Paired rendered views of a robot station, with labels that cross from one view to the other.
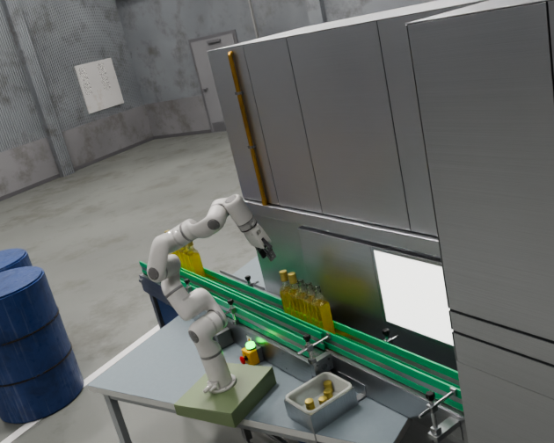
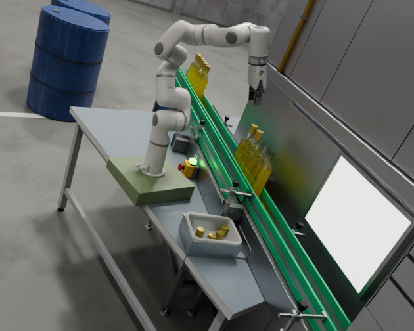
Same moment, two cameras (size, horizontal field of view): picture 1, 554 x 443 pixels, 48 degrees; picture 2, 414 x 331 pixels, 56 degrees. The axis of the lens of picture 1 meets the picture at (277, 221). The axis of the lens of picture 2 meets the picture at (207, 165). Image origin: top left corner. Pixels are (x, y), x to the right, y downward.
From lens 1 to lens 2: 0.86 m
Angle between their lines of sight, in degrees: 10
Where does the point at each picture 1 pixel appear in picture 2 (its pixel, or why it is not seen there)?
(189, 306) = (168, 94)
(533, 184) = not seen: outside the picture
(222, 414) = (133, 189)
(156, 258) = (169, 37)
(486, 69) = not seen: outside the picture
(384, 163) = not seen: outside the picture
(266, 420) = (161, 219)
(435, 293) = (369, 226)
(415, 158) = not seen: outside the picture
